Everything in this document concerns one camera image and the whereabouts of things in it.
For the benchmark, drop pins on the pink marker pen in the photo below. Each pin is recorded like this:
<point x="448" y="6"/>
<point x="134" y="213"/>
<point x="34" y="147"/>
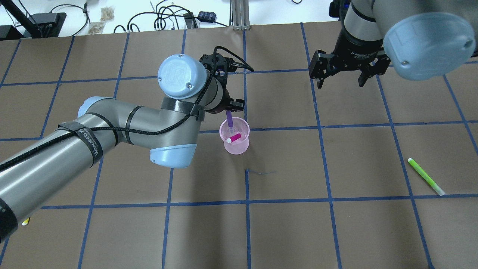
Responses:
<point x="233" y="138"/>

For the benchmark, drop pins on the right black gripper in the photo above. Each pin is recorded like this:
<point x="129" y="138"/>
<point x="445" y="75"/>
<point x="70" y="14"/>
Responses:
<point x="352" y="51"/>

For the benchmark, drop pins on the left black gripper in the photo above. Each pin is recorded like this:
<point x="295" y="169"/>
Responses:
<point x="223" y="102"/>

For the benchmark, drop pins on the pink mesh cup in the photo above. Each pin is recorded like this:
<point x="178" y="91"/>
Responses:
<point x="242" y="144"/>

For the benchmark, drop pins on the aluminium frame post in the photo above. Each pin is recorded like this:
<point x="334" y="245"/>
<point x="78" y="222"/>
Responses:
<point x="240" y="15"/>

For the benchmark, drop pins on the yellow highlighter pen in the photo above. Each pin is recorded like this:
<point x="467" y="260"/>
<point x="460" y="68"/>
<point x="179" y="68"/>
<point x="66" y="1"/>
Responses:
<point x="26" y="222"/>

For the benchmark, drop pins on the green highlighter pen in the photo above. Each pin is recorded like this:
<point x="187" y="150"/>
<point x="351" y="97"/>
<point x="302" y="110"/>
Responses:
<point x="426" y="177"/>

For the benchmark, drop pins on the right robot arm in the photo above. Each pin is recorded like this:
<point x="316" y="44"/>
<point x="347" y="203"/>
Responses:
<point x="422" y="39"/>

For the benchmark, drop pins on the purple marker pen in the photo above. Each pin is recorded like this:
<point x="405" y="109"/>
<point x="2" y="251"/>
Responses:
<point x="230" y="122"/>

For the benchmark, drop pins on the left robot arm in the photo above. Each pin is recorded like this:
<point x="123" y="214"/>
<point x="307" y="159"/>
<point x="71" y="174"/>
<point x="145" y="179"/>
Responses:
<point x="192" y="89"/>

